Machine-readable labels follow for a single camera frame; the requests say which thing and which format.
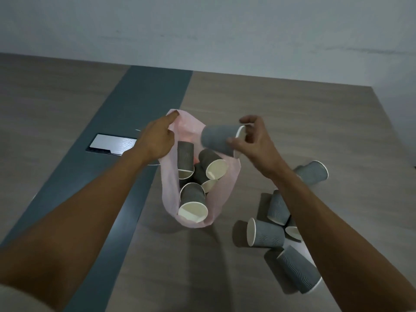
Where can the wooden table with grey strip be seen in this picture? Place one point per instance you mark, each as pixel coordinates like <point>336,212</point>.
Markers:
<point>292,103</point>

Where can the person's right forearm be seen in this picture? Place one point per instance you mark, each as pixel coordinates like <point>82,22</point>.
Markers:
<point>325,240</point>

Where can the pile of grey paper cups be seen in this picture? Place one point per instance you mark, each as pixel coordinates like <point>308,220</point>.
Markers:
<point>191,194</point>

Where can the white left sleeve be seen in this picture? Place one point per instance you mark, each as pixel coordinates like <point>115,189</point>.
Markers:
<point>13,300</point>

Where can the pink plastic bag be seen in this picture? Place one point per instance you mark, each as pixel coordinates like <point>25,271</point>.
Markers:
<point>227,181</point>

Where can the smartphone on table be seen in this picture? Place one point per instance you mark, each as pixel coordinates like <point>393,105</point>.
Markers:
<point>110,143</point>

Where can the person's left forearm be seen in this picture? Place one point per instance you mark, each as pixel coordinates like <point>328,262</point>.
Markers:
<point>81,224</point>

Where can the person's left hand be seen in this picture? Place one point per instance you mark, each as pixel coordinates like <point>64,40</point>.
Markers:
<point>156,142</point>

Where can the person's right hand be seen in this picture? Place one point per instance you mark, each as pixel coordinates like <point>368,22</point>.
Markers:
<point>263,149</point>

